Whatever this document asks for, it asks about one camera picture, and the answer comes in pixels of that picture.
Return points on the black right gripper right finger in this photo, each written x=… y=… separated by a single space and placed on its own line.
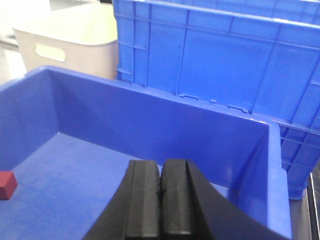
x=192 y=209

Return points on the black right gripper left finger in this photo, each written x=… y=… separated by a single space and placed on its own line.
x=133 y=213

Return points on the large blue target bin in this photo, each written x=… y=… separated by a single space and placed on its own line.
x=68 y=138

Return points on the red block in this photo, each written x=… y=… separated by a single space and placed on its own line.
x=8 y=184

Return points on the big blue ribbed crate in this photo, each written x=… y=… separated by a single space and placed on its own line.
x=263 y=66

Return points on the beige plastic basket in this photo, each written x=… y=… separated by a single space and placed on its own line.
x=82 y=38

